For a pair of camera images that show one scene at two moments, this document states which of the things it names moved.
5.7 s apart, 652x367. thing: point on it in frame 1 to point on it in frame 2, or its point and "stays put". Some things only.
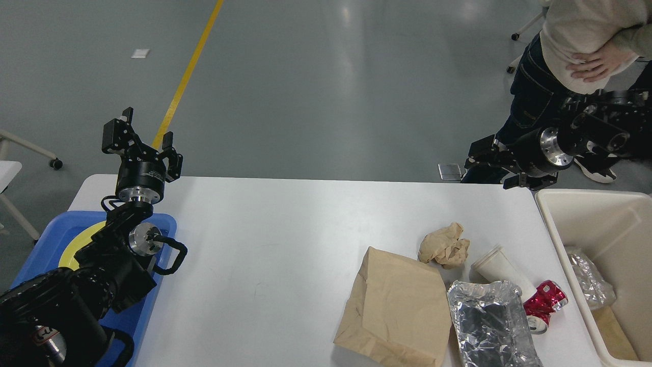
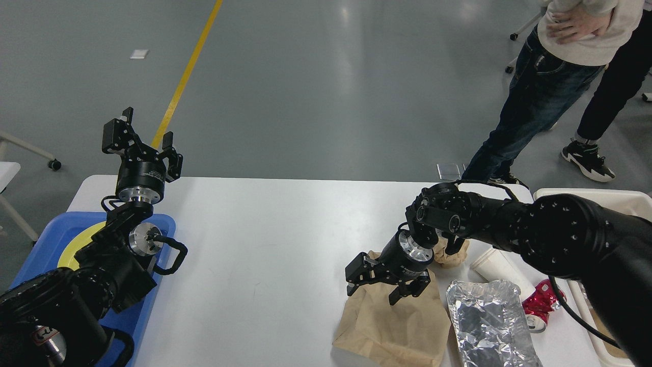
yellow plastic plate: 67,259 stays put
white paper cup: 493,265 stays put
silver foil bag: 491,324 stays put
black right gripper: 539,155 to 402,258
